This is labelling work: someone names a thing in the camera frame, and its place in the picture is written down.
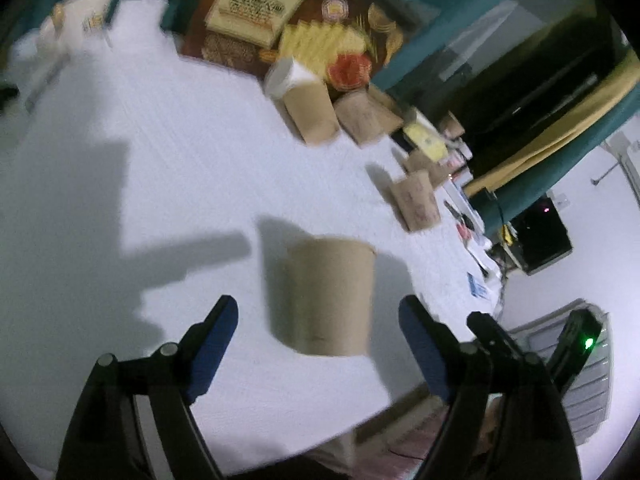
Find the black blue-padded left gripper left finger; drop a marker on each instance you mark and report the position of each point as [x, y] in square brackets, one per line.
[105, 440]

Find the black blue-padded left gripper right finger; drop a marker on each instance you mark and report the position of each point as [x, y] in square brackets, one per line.
[505, 418]

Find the brown paper cup with drawing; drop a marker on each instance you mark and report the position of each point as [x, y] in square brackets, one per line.
[327, 288]

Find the black monitor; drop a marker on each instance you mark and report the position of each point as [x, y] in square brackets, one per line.
[541, 237]

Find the blue white card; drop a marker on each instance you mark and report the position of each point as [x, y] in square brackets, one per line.
[478, 288]

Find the yellow curtain stripe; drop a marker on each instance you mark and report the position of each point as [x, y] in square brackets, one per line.
[576, 121]

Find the paper cup with pig prints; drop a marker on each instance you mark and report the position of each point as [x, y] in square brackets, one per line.
[418, 161]

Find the upright paper cup pig prints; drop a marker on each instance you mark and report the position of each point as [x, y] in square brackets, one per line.
[416, 201]

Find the far paper cup with label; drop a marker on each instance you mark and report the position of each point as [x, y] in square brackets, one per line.
[450, 127]

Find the yellow tissue pack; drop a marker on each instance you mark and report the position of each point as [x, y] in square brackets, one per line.
[426, 140]

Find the teal curtain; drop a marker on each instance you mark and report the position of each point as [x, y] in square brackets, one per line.
[508, 69]

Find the lying paper cup pig prints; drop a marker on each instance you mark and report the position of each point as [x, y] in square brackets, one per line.
[365, 120]

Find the plain brown paper cup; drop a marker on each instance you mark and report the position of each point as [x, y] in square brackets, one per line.
[313, 114]

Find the white paper roll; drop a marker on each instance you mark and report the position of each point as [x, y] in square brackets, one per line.
[285, 75]

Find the brown waffle snack box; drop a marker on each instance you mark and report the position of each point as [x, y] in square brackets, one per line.
[342, 42]

